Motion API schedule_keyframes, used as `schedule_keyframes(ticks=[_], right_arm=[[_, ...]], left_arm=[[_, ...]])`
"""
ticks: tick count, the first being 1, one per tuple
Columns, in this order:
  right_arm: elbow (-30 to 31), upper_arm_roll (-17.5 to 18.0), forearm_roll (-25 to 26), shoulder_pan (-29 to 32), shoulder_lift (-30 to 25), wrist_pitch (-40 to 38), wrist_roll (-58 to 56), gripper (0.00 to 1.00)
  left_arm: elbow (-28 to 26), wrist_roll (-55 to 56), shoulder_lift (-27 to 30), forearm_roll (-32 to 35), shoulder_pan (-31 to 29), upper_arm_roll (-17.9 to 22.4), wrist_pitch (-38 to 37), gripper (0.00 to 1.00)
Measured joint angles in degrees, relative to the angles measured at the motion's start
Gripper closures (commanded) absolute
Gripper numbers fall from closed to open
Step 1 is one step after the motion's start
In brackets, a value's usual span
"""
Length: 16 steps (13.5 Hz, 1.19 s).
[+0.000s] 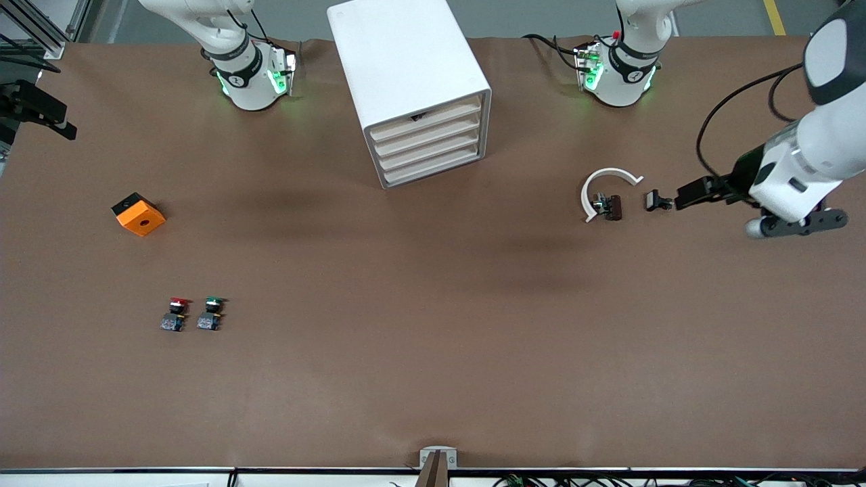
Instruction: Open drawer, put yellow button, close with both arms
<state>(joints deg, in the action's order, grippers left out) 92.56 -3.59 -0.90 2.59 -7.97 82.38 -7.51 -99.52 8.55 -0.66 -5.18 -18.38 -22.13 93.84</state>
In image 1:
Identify red push button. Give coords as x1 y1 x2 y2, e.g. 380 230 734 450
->
160 297 191 333

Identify green push button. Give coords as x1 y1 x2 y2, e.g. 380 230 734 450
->
196 296 228 332

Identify brown contact block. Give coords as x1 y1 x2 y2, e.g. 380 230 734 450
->
592 193 623 221

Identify brown table cover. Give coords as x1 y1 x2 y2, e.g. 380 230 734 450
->
0 35 866 471

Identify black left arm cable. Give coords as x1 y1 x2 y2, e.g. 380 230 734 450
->
696 63 813 183

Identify aluminium frame profile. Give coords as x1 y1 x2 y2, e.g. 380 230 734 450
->
0 0 92 68

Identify white curved plastic ring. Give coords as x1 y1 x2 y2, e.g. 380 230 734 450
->
580 167 645 224

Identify orange button enclosure box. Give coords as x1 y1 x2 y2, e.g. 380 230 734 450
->
112 192 166 237

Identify base connector bracket green light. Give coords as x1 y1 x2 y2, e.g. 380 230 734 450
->
267 42 298 97
574 41 604 93

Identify black base cable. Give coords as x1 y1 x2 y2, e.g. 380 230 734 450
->
522 32 583 70

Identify white table edge rail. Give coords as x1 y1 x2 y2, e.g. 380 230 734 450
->
0 467 866 487

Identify grey camera post bracket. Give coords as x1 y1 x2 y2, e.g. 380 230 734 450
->
419 446 458 487

